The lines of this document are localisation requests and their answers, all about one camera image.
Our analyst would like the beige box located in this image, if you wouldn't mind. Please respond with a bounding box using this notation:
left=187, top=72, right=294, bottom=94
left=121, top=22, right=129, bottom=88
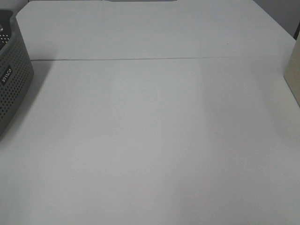
left=284, top=36, right=300, bottom=105

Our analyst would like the grey perforated plastic basket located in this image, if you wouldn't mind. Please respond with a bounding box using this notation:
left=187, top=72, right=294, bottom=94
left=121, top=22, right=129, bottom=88
left=0, top=8, right=34, bottom=135

